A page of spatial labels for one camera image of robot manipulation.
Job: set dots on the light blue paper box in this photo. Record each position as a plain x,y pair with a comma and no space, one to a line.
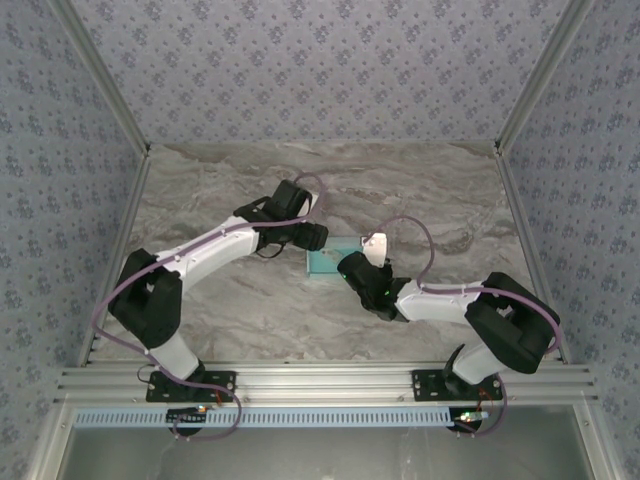
320,265

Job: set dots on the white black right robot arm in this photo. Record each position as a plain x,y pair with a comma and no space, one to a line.
435,300

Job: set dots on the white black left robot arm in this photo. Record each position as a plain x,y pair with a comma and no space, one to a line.
215,252

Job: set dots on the small black controller board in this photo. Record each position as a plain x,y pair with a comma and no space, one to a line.
470,417
185,415

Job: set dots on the grey metal lower panel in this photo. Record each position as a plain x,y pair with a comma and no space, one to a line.
325,455

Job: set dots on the aluminium table end rail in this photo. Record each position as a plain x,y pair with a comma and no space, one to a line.
225,144

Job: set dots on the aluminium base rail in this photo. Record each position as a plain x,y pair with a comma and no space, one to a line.
320,380

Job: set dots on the aluminium table side rail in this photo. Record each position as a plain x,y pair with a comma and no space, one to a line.
129,210
522,210

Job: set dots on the aluminium frame post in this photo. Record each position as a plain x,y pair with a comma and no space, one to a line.
100,75
545,75

